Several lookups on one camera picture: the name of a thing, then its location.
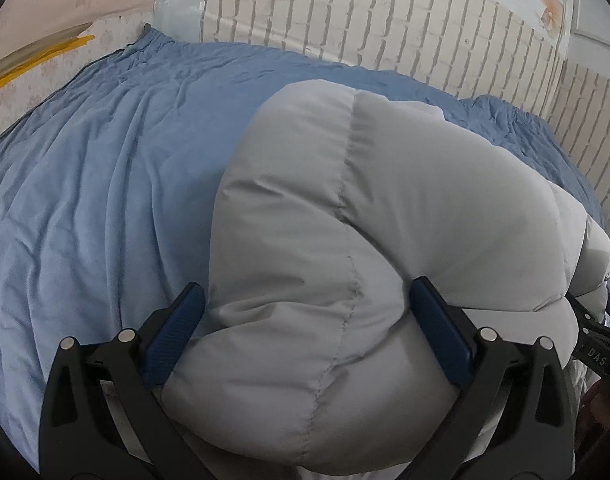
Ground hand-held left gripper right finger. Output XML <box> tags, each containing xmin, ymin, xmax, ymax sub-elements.
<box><xmin>408</xmin><ymin>276</ymin><xmax>576</xmax><ymax>480</ymax></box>

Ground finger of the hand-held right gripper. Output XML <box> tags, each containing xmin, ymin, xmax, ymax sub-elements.
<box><xmin>566</xmin><ymin>296</ymin><xmax>610</xmax><ymax>345</ymax></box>

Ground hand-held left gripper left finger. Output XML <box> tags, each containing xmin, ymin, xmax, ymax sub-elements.
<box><xmin>38</xmin><ymin>282</ymin><xmax>216</xmax><ymax>480</ymax></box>

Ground grey puffer jacket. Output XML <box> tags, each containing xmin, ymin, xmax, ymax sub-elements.
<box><xmin>157</xmin><ymin>79</ymin><xmax>610</xmax><ymax>480</ymax></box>

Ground person's right hand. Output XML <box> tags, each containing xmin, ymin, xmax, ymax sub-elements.
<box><xmin>579</xmin><ymin>379</ymin><xmax>610</xmax><ymax>442</ymax></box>

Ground blue blanket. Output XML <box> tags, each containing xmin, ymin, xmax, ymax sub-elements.
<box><xmin>0</xmin><ymin>25</ymin><xmax>610</xmax><ymax>466</ymax></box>

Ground yellow tape strip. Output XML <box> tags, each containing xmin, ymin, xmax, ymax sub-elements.
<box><xmin>0</xmin><ymin>35</ymin><xmax>96</xmax><ymax>99</ymax></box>

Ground clear plastic sheet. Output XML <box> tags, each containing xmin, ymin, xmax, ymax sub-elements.
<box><xmin>152</xmin><ymin>0</ymin><xmax>206</xmax><ymax>44</ymax></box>

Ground pink padded panel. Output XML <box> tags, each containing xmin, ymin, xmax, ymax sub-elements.
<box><xmin>0</xmin><ymin>0</ymin><xmax>159</xmax><ymax>70</ymax></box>

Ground brick-pattern wall panel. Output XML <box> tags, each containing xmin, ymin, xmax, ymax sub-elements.
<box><xmin>547</xmin><ymin>57</ymin><xmax>610</xmax><ymax>227</ymax></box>
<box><xmin>200</xmin><ymin>0</ymin><xmax>572</xmax><ymax>127</ymax></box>

